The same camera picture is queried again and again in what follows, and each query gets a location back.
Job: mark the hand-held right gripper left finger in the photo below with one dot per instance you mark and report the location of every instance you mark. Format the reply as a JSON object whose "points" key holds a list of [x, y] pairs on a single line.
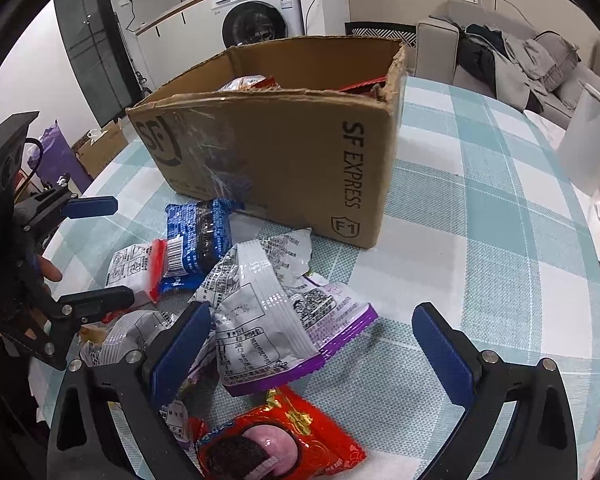
{"points": [[180, 355]]}

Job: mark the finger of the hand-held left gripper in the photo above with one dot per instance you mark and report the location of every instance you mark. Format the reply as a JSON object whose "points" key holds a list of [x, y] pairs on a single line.
{"points": [[92, 206], [105, 299]]}

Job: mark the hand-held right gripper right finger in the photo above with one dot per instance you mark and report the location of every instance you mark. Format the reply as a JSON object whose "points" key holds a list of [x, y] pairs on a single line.
{"points": [[442, 355]]}

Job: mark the white red-edged snack packet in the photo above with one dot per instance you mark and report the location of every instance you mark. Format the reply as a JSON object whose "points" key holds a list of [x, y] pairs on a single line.
{"points": [[127, 270]]}

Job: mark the small clear pastry packet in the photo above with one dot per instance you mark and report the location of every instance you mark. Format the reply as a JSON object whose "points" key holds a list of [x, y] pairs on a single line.
{"points": [[92, 334]]}

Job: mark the large silver purple-edged snack bag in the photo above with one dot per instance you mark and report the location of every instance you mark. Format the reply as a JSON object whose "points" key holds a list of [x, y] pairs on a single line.
{"points": [[270, 320]]}

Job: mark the blue cookie packet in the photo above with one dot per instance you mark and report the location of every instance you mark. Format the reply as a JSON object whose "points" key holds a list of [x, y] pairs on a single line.
{"points": [[200, 240]]}

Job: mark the red cookie packet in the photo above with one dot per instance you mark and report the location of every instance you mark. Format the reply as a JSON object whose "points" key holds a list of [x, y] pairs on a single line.
{"points": [[305, 425]]}

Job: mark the large brown cardboard box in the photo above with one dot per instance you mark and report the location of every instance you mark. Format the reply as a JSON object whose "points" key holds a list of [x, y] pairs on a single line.
{"points": [[290, 160]]}

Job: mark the person's left forearm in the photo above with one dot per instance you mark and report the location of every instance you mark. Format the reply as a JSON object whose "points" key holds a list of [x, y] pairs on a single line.
{"points": [[0, 410]]}

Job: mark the person's left hand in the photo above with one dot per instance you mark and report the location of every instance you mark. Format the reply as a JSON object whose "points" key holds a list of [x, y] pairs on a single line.
{"points": [[50, 272]]}

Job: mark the purple bag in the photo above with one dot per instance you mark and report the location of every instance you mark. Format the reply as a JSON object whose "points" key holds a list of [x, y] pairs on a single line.
{"points": [[60, 160]]}

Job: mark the small cardboard box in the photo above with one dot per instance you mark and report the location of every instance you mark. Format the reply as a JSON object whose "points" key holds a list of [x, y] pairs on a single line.
{"points": [[100, 150]]}

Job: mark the teal plaid tablecloth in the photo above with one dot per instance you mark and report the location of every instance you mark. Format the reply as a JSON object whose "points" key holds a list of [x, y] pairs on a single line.
{"points": [[480, 260]]}

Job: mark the dark glass door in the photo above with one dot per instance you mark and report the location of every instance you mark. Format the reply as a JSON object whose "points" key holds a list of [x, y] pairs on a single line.
{"points": [[95, 45]]}

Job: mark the white lower kitchen cabinet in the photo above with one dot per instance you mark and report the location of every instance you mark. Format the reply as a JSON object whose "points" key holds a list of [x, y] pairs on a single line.
{"points": [[180, 45]]}

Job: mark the white marble side table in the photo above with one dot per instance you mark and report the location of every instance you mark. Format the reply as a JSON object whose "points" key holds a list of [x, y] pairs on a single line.
{"points": [[580, 215]]}

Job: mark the white washing machine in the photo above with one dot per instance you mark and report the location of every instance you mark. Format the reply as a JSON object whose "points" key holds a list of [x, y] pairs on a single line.
{"points": [[260, 15]]}

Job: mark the white cylindrical bin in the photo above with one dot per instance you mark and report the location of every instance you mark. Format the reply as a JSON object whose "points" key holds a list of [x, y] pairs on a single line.
{"points": [[590, 140]]}

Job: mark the grey jacket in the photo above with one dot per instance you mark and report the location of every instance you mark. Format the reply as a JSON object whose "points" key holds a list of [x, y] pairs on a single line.
{"points": [[520, 65]]}

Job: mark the black clothes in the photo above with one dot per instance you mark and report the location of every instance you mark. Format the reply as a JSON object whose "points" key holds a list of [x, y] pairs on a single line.
{"points": [[472, 55]]}

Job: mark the grey sofa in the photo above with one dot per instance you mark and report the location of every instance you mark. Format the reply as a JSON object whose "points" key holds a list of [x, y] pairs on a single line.
{"points": [[432, 45]]}

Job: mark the grey pillow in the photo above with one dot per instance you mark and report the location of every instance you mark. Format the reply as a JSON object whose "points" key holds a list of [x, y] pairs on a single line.
{"points": [[560, 55]]}

